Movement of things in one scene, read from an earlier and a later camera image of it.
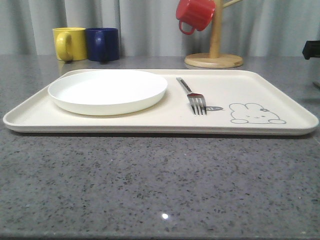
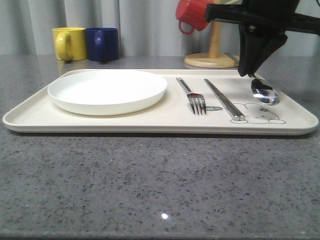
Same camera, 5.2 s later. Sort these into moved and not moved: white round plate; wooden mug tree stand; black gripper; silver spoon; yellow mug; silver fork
Moved: black gripper; silver spoon
Not moved: silver fork; wooden mug tree stand; yellow mug; white round plate
